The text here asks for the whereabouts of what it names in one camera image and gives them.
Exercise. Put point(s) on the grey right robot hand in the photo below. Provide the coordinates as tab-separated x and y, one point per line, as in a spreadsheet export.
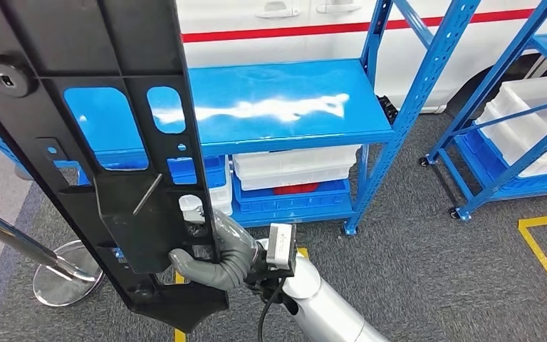
198	274

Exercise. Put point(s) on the black plastic license plate bracket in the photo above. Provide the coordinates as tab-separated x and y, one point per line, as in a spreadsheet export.
66	37

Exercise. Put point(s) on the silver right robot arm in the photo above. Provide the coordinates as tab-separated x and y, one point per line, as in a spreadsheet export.
320	307

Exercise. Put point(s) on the red item in bin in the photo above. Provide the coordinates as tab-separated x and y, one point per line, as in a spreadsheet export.
297	189

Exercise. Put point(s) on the white car with red stripe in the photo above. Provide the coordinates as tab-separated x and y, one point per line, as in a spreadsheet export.
302	45

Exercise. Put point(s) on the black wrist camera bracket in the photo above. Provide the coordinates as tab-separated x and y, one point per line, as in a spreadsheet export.
264	283

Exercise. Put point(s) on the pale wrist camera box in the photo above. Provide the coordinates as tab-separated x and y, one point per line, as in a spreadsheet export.
281	245

